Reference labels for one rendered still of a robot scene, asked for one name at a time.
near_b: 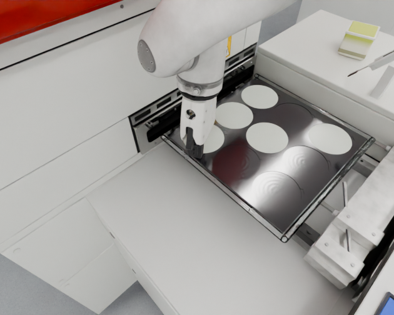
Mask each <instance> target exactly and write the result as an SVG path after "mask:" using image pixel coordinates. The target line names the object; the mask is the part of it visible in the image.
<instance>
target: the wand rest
mask: <svg viewBox="0 0 394 315"><path fill-rule="evenodd" d="M392 51H393V50H392ZM392 51H390V52H392ZM390 52H388V53H390ZM388 53H386V54H388ZM386 54H384V55H386ZM384 55H382V56H380V57H378V58H376V59H375V62H373V63H371V64H369V65H368V67H369V68H371V70H372V71H373V70H376V69H378V68H380V67H382V66H384V65H386V64H388V63H390V62H392V63H390V64H389V65H388V67H387V69H386V70H385V72H384V73H383V75H382V77H381V78H380V80H379V82H378V83H377V85H376V86H375V88H374V90H373V91H372V93H371V94H370V96H371V97H373V98H375V99H379V98H380V97H381V96H382V95H383V93H384V92H385V91H386V89H387V87H388V86H389V85H390V83H391V82H392V80H393V78H394V52H392V53H390V54H389V55H387V56H385V57H383V56H384Z"/></svg>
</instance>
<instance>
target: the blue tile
mask: <svg viewBox="0 0 394 315"><path fill-rule="evenodd" d="M380 315H394V300H393V299H392V298H390V297H389V298H388V301H387V302H386V304H385V305H384V307H383V309H382V310H381V313H380Z"/></svg>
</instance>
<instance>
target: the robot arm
mask: <svg viewBox="0 0 394 315"><path fill-rule="evenodd" d="M296 1H297V0H161V1H160V2H159V4H158V5H157V7H156V8H155V10H154V11H153V13H152V14H151V15H150V17H149V19H148V20H147V21H146V24H145V25H144V27H143V29H142V31H141V34H140V35H139V39H138V47H137V51H138V59H139V61H140V63H141V65H142V67H143V69H144V70H145V71H146V72H147V73H149V74H150V75H152V76H154V77H157V78H167V77H170V76H174V75H177V77H176V80H177V87H178V89H179V91H180V93H181V94H182V95H183V99H182V105H181V122H180V136H181V139H182V141H184V140H185V138H186V136H187V139H186V149H188V155H189V156H192V157H195V158H199V159H201V157H202V155H203V149H204V143H205V141H206V139H207V137H208V135H209V133H210V131H211V129H212V127H213V124H214V123H215V116H216V97H217V95H218V94H219V92H220V91H221V89H222V85H223V76H224V70H225V60H226V50H227V45H228V37H230V36H232V35H234V34H236V33H238V32H240V31H241V30H243V29H245V28H247V27H249V26H251V25H253V24H256V23H258V22H260V21H262V20H264V19H266V18H268V17H270V16H272V15H274V14H276V13H278V12H280V11H282V10H283V9H285V8H287V7H288V6H290V5H291V4H293V3H294V2H296Z"/></svg>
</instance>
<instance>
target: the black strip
mask: <svg viewBox="0 0 394 315"><path fill-rule="evenodd" d="M393 251H394V242H393V244H392V245H391V247H390V249H389V250H388V252H387V253H386V255H385V257H384V258H383V260H382V261H381V263H380V265H379V266H378V267H377V269H376V271H375V272H374V274H373V276H372V277H371V279H370V280H369V282H368V284H367V285H366V287H365V288H364V290H363V292H362V293H361V295H360V297H359V298H358V300H357V301H356V303H355V305H354V306H353V307H352V309H351V311H350V312H349V314H348V315H354V314H355V313H356V311H357V309H358V308H359V306H360V304H361V303H362V301H363V300H364V298H365V296H366V295H367V293H368V292H369V290H370V288H371V287H372V285H373V283H374V282H375V280H376V278H377V277H378V275H379V274H380V272H381V270H382V269H383V267H384V265H385V264H386V262H387V261H388V259H389V257H390V256H391V254H392V252H393Z"/></svg>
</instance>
